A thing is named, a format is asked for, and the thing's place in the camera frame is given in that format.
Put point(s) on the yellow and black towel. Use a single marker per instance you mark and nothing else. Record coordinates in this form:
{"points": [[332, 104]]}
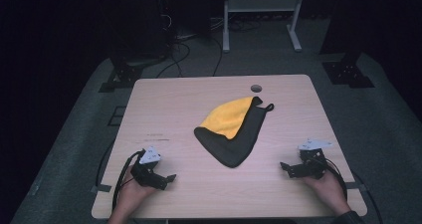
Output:
{"points": [[229, 117]]}

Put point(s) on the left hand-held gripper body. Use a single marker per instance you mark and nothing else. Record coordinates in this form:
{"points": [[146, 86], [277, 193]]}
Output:
{"points": [[146, 172]]}

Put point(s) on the grey tape strip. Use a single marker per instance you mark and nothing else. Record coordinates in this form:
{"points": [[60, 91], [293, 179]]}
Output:
{"points": [[355, 185], [100, 188]]}

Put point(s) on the person's left hand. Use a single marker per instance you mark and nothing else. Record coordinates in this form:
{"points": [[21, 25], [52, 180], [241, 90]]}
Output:
{"points": [[131, 197]]}

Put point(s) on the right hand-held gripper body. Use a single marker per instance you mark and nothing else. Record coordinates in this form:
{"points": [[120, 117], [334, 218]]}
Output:
{"points": [[313, 166]]}

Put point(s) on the person's right hand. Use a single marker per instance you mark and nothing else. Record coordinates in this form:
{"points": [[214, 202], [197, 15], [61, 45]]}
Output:
{"points": [[330, 192]]}

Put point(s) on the black stand base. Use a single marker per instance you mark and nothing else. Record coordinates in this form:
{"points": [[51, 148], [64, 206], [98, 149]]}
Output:
{"points": [[121, 78], [348, 74]]}

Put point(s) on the white metal stand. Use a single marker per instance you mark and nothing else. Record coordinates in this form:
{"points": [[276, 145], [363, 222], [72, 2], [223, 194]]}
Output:
{"points": [[262, 4]]}

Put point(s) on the dark equipment cabinet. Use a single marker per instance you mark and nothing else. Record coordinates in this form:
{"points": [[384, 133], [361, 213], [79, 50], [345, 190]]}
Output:
{"points": [[139, 25]]}

